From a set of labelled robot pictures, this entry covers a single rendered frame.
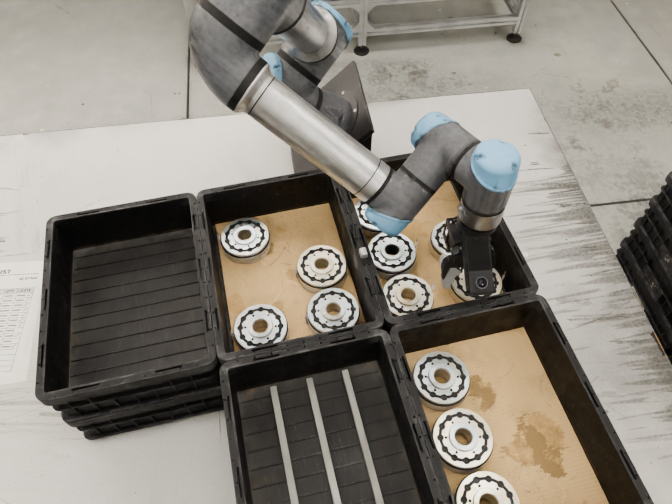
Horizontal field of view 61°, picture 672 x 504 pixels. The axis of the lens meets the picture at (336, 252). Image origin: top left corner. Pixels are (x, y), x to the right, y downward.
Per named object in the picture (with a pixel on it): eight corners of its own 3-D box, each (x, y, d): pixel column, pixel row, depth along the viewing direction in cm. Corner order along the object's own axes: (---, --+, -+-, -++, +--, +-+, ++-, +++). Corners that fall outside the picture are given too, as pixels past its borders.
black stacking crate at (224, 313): (206, 226, 128) (196, 193, 119) (333, 202, 132) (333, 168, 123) (229, 388, 106) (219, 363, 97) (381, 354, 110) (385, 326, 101)
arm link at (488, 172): (494, 126, 90) (536, 156, 86) (480, 173, 99) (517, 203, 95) (459, 148, 87) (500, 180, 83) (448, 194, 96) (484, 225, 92)
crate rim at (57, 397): (51, 224, 116) (46, 217, 114) (197, 198, 120) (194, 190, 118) (39, 408, 94) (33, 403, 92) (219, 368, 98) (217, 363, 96)
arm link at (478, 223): (512, 215, 94) (464, 220, 93) (505, 232, 97) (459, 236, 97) (499, 181, 98) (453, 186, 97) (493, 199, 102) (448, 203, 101)
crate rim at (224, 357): (197, 198, 120) (195, 190, 118) (334, 173, 125) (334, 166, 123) (220, 368, 98) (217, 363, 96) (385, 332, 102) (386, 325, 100)
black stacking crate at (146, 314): (69, 251, 124) (48, 219, 115) (205, 226, 128) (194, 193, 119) (63, 426, 102) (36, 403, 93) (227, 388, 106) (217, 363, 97)
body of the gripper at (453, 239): (477, 232, 112) (491, 192, 102) (490, 268, 107) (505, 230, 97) (440, 236, 112) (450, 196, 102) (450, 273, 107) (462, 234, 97)
